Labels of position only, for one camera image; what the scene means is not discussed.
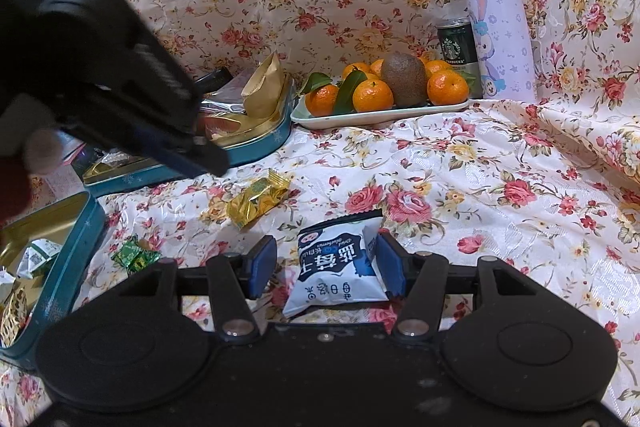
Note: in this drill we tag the white fruit tray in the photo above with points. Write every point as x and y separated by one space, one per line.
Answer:
380 116

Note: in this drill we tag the brown kiwi fruit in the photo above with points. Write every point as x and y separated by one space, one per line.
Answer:
404 79

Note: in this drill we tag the mandarin orange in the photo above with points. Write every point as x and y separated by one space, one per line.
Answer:
436 67
372 96
448 88
321 101
376 68
356 69

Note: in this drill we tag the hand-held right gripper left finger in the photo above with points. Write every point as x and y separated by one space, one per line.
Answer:
262 268

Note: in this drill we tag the gold and black patterned packet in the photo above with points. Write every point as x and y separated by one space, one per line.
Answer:
12 317

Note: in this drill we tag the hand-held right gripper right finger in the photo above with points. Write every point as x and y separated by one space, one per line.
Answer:
389 269

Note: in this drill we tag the blue and white snack packet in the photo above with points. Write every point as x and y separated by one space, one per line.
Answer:
335 274

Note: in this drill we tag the green and white snack packet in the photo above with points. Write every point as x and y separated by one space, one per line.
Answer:
40 257

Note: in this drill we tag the green coffee can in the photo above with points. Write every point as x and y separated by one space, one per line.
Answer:
457 47

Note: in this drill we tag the person's left hand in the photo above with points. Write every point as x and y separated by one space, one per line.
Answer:
44 152

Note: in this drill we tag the gold candy packet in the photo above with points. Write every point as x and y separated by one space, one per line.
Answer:
257 199

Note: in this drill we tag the small green candy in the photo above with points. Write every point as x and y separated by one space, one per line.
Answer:
135 256

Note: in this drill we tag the purple cartoon water bottle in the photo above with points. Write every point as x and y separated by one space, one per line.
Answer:
500 32

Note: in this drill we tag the green citrus leaf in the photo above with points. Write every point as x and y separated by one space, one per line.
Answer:
316 82
350 89

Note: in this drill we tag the teal tin tray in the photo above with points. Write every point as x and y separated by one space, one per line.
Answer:
75 277

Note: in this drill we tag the teal tin with snacks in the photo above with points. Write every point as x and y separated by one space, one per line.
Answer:
260 134

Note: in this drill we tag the brown paper snack packet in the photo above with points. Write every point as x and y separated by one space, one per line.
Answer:
264 87

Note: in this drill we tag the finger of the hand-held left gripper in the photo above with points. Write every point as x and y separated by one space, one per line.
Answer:
192 157

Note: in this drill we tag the pile of assorted snacks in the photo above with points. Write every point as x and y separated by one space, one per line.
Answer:
112 164

